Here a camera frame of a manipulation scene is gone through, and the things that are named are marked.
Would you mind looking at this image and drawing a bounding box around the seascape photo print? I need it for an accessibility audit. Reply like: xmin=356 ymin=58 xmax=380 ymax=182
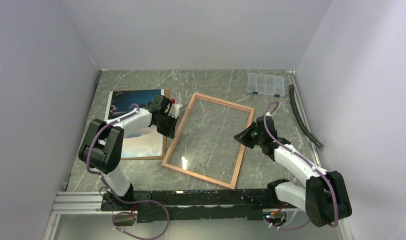
xmin=104 ymin=88 xmax=166 ymax=159

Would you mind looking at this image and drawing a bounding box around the clear acrylic sheet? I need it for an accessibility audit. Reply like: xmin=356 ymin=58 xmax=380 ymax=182
xmin=168 ymin=97 xmax=251 ymax=185

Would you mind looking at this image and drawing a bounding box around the brown backing board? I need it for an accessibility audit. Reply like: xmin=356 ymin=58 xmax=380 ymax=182
xmin=120 ymin=88 xmax=172 ymax=161

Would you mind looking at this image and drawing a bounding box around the clear plastic organizer box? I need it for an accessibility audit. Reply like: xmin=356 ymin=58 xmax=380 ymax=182
xmin=247 ymin=73 xmax=285 ymax=98

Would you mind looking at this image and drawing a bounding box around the black corrugated hose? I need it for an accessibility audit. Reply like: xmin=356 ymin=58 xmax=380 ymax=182
xmin=288 ymin=83 xmax=324 ymax=149

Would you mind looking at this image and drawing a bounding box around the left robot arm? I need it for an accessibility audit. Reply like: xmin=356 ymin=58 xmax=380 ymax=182
xmin=78 ymin=94 xmax=182 ymax=210

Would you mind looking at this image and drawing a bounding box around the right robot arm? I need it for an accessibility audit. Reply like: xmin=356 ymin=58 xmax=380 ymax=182
xmin=233 ymin=115 xmax=352 ymax=227

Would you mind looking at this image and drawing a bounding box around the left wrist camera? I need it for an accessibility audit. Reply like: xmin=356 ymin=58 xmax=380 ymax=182
xmin=169 ymin=98 xmax=183 ymax=119

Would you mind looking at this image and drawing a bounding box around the pink picture frame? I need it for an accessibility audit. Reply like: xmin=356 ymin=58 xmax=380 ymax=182
xmin=161 ymin=92 xmax=256 ymax=191

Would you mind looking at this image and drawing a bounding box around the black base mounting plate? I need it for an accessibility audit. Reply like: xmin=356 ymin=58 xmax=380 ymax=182
xmin=101 ymin=188 xmax=292 ymax=223

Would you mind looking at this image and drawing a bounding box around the aluminium extrusion rail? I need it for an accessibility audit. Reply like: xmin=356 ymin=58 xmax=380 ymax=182
xmin=51 ymin=188 xmax=346 ymax=216

